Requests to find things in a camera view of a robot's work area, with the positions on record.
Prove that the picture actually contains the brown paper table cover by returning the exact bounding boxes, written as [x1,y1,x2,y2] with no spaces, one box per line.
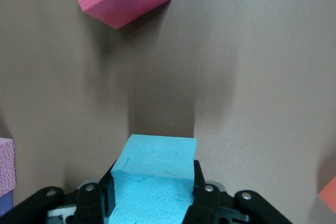
[0,0,336,224]

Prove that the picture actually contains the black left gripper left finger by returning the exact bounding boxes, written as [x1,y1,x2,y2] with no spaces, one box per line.
[74,161,118,224]

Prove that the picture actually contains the orange foam cube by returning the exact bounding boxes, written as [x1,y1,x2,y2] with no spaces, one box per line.
[317,176,336,215]

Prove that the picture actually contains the cyan foam cube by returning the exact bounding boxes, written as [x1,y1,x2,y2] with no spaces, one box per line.
[108,134,198,224]

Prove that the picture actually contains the pink foam cube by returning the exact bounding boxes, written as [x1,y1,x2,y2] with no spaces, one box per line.
[0,137,16,196]

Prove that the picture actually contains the blue-violet foam cube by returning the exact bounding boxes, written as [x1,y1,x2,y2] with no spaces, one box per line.
[0,191,14,217]

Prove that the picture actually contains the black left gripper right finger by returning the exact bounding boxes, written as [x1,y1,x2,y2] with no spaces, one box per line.
[183,159,222,224]

